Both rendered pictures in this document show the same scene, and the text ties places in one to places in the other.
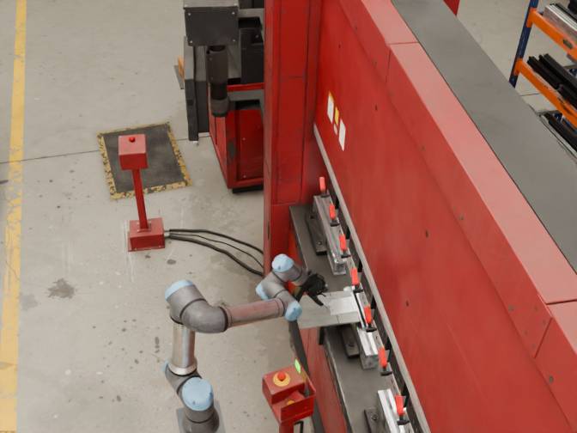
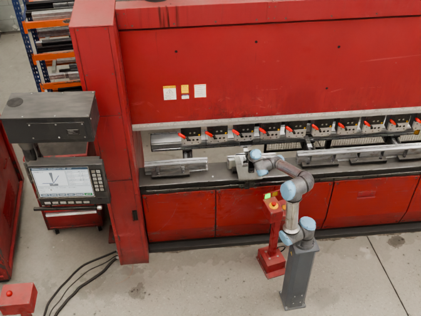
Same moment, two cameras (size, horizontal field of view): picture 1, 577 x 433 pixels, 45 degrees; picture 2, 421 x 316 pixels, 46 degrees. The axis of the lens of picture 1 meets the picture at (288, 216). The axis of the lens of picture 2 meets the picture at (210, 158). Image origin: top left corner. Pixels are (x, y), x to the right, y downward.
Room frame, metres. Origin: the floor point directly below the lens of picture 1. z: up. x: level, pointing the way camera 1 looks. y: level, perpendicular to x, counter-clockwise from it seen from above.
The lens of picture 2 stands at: (2.02, 2.59, 3.65)
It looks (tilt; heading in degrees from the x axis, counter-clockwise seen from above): 43 degrees down; 276
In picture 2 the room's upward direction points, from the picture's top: straight up
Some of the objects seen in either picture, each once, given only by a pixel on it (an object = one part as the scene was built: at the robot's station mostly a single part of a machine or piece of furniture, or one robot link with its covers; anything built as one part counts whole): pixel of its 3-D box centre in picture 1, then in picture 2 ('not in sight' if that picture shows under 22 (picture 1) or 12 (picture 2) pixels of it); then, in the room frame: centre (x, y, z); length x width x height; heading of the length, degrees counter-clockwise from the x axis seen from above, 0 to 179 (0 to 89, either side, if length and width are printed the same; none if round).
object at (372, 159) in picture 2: not in sight; (368, 160); (1.06, -0.46, 0.89); 0.30 x 0.05 x 0.03; 12
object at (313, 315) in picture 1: (324, 309); (247, 167); (2.03, -0.17, 1.00); 0.26 x 0.18 x 0.01; 102
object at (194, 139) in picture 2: (339, 198); (190, 132); (2.48, -0.23, 1.26); 0.15 x 0.09 x 0.17; 12
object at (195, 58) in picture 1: (197, 87); (72, 179); (3.13, 0.49, 1.42); 0.45 x 0.12 x 0.36; 8
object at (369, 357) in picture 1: (360, 326); (251, 160); (2.01, -0.33, 0.92); 0.39 x 0.06 x 0.10; 12
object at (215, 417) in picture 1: (200, 416); (304, 237); (1.59, 0.33, 0.82); 0.15 x 0.15 x 0.10
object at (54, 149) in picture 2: not in sight; (70, 180); (3.60, -0.36, 0.50); 0.50 x 0.50 x 1.00; 12
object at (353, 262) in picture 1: (361, 259); (243, 129); (2.08, -0.31, 1.26); 0.15 x 0.09 x 0.17; 12
